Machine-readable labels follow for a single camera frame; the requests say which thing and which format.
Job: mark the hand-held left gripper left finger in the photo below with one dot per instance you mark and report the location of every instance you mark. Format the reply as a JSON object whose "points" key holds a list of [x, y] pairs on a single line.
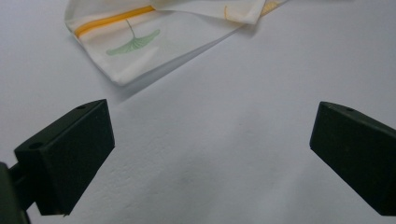
{"points": [[71, 155]]}

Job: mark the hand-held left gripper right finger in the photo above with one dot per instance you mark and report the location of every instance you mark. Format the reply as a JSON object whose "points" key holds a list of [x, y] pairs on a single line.
{"points": [[355, 149]]}

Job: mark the white leaf-print pillowcase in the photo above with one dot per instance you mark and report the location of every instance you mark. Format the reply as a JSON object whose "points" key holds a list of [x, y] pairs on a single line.
{"points": [[149, 46]]}

